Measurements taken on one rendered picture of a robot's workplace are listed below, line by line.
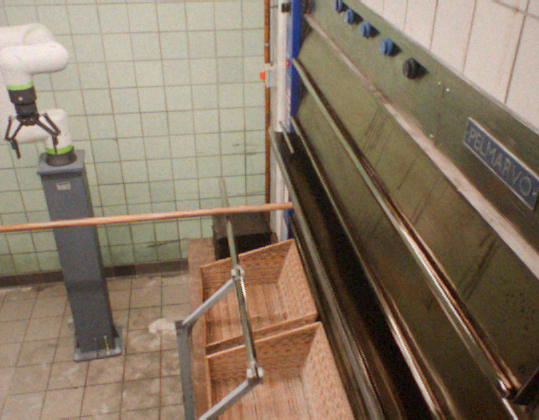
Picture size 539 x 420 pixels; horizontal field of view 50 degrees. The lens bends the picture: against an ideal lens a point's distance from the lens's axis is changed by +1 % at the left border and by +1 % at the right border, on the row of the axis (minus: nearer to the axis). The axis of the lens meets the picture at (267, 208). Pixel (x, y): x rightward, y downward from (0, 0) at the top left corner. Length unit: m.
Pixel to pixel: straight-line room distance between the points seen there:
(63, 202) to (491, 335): 2.29
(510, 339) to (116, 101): 2.82
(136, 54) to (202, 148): 0.68
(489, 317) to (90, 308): 2.57
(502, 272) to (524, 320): 0.10
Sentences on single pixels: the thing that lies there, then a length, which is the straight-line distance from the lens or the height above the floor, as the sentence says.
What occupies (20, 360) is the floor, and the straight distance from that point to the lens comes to 3.68.
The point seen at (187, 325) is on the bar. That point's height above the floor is 0.95.
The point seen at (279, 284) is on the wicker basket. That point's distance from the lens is 2.94.
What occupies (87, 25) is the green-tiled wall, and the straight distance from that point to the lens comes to 3.38.
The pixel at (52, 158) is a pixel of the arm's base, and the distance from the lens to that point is 2.90.
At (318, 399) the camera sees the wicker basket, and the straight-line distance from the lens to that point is 2.34.
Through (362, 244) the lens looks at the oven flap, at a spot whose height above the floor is 1.48.
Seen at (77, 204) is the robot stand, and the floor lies 1.00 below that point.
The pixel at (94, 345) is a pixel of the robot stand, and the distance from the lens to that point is 3.52.
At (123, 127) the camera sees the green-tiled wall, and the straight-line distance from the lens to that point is 3.54.
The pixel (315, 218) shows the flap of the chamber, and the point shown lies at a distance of 1.95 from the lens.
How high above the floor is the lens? 2.44
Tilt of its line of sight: 31 degrees down
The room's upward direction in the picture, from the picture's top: straight up
